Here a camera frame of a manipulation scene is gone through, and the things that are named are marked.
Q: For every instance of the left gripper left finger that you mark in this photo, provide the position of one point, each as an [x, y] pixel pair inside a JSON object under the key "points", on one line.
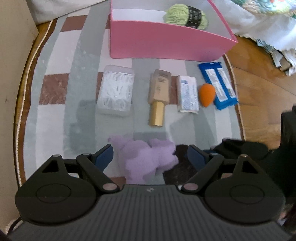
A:
{"points": [[92, 167]]}

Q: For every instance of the clear floss picks box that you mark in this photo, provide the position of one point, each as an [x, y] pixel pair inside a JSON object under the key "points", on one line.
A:
{"points": [[115, 93]]}

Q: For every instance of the pink cardboard box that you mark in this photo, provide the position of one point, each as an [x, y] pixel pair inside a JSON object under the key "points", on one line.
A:
{"points": [[137, 30]]}

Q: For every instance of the white bed skirt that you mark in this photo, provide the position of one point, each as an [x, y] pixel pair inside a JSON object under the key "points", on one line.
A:
{"points": [[244, 18]]}

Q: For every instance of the gold capped foundation bottle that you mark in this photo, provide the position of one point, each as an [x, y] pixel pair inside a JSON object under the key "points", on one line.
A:
{"points": [[159, 96]]}

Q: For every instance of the purple fluffy cloth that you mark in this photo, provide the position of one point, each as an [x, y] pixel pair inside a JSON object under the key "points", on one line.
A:
{"points": [[139, 161]]}

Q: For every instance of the orange makeup sponge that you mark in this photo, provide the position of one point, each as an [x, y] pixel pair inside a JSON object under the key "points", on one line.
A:
{"points": [[207, 94]]}

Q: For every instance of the floral quilt bedspread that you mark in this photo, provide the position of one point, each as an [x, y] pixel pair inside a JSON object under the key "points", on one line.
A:
{"points": [[268, 7]]}

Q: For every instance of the green yarn ball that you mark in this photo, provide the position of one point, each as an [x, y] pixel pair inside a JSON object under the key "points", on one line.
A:
{"points": [[186, 16]]}

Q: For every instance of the white small carton box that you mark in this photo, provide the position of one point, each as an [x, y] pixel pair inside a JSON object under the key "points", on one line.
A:
{"points": [[187, 94]]}

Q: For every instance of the blue wipes packet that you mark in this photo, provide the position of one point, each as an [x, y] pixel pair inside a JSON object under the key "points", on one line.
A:
{"points": [[215, 75]]}

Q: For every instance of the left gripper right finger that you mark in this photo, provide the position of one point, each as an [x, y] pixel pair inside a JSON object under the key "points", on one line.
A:
{"points": [[207, 166]]}

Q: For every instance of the crumpled papers under bed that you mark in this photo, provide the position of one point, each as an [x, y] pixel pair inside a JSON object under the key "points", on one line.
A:
{"points": [[283, 60]]}

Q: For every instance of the checkered oval rug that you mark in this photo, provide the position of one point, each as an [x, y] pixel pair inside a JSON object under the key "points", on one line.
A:
{"points": [[60, 113]]}

